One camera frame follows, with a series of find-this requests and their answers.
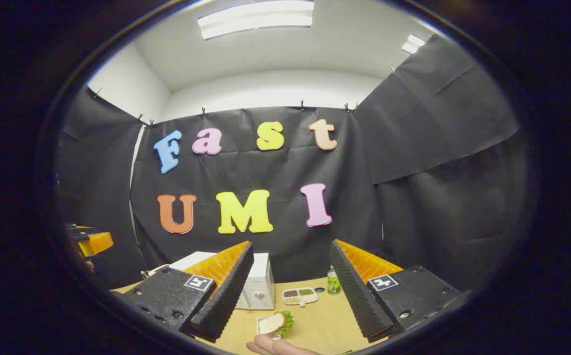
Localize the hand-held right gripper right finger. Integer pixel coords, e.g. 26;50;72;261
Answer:
329;239;464;344

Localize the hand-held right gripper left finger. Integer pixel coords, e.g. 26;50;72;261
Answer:
113;241;255;343

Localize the white microwave oven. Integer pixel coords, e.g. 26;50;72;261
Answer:
170;251;275;310

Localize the sandwich with lettuce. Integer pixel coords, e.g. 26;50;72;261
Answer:
258;310;294;337

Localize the green label drink bottle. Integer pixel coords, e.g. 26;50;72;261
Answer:
327;265;341;295

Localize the small white rectangular dish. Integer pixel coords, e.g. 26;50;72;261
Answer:
256;317;286;341

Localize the white divided snack plate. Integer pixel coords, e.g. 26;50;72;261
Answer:
282;287;319;307

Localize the black backdrop cloth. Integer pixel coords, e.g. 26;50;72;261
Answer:
56;35;530;296

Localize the small ceiling light panel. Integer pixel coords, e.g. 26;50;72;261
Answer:
402;34;426;55

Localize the long ceiling light panel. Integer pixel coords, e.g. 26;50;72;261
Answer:
198;0;315;41

